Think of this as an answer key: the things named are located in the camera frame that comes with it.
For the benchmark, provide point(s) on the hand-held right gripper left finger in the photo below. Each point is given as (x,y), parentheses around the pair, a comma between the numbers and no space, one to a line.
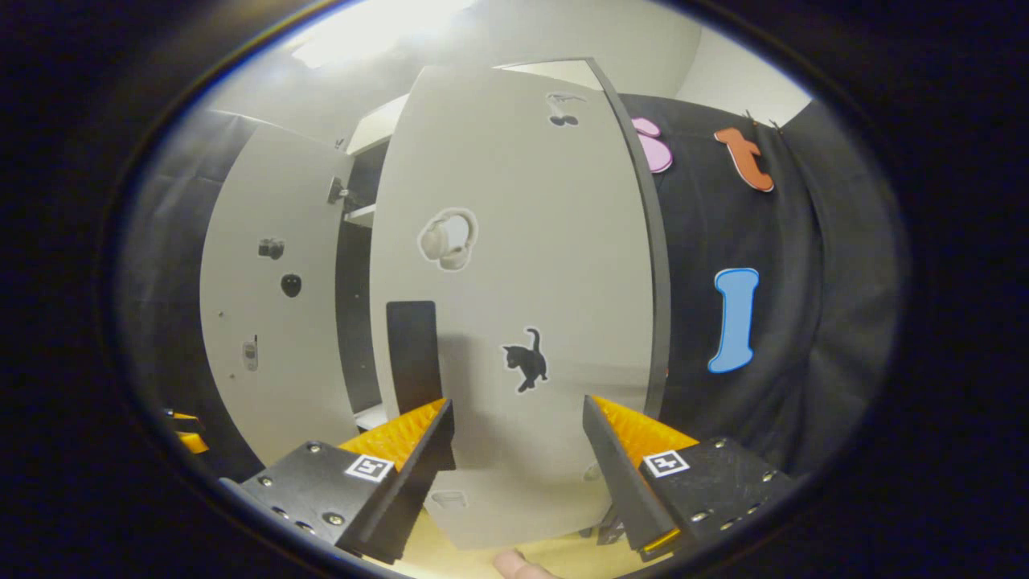
(410,490)

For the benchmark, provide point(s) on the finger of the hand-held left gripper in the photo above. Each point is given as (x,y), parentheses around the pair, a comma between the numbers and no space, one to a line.
(194,442)
(183,416)

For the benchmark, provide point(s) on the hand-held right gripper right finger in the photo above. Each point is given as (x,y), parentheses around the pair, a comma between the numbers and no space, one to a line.
(627,482)

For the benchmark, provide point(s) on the white shoe cabinet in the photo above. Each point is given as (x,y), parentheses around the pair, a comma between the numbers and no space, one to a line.
(354,322)

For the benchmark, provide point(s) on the white cabinet door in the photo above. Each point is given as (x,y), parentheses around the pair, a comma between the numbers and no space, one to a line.
(563,241)
(273,201)

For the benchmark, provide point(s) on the white cabinet shelf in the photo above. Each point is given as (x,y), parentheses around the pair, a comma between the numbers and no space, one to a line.
(362,215)
(371,416)

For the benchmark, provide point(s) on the white cabinet drawer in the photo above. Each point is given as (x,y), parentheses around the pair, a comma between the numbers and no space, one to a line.
(374,129)

